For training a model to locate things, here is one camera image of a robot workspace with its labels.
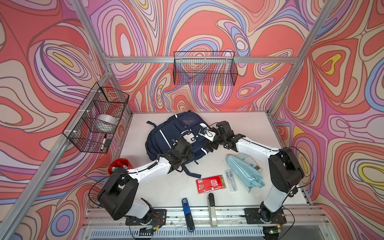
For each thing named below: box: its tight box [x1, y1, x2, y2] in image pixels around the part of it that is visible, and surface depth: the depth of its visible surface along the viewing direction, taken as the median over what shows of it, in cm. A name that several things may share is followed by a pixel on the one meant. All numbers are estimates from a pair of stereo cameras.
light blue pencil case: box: [226, 154, 265, 193], surface depth 87 cm
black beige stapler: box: [208, 193, 218, 228], surface depth 75 cm
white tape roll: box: [91, 114, 118, 134], surface depth 74 cm
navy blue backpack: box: [145, 111, 214, 161], surface depth 99 cm
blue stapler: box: [181, 198, 195, 233], surface depth 75 cm
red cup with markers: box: [108, 158, 134, 176], surface depth 81 cm
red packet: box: [196, 175, 226, 194], surface depth 86 cm
